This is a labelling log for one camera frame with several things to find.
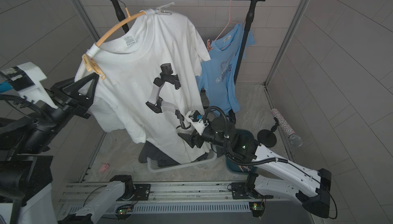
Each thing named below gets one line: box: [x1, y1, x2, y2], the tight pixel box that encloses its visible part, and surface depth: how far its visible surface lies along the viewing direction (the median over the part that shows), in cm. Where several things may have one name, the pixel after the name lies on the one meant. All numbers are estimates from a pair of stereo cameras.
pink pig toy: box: [98, 163, 111, 174], surface depth 78 cm
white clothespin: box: [155, 2, 176, 16], surface depth 41 cm
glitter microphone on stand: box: [257, 107, 303, 148], surface depth 71 cm
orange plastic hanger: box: [95, 7, 147, 47], surface depth 36 cm
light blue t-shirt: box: [196, 23, 256, 117], surface depth 77 cm
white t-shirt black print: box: [75, 10, 211, 164], surface depth 48 cm
